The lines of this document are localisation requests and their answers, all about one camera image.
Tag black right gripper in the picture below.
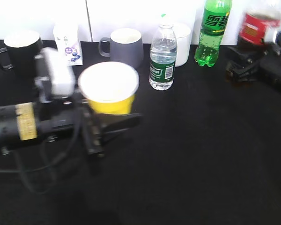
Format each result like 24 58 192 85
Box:
225 29 281 91

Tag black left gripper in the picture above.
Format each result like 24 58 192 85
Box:
36 92 142 157

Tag yellow plastic cup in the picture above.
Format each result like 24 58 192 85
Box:
78 61 139 115

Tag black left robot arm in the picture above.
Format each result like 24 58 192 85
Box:
0 94 142 155

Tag green sprite bottle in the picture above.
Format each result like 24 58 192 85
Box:
194 0 232 67

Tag white mug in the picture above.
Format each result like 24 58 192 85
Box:
173 23 191 67

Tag grey mug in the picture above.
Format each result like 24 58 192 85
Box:
98 28 144 68

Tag clear water bottle green label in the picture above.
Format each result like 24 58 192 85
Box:
149 14 177 91

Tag white purple milk carton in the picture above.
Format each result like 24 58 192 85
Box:
53 23 83 66

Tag black mug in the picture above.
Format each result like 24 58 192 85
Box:
0 30 43 78

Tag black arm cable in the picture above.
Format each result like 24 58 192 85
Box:
0 110 82 194

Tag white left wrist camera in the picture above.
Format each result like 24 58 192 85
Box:
35 47 75 103

